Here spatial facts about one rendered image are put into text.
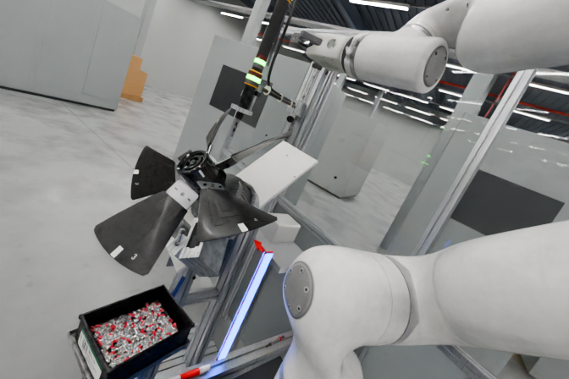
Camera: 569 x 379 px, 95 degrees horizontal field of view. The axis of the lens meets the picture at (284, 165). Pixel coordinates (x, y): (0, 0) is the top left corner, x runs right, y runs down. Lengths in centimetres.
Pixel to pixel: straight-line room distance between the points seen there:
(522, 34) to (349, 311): 34
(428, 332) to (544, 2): 37
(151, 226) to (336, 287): 70
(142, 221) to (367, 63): 76
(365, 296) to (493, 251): 14
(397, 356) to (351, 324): 99
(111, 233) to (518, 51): 97
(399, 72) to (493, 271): 31
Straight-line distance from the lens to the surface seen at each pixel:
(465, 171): 116
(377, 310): 36
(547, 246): 29
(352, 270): 34
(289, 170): 113
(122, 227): 95
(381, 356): 136
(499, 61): 40
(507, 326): 30
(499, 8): 40
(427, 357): 128
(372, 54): 51
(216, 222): 71
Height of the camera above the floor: 150
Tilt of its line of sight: 11 degrees down
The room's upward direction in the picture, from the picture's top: 24 degrees clockwise
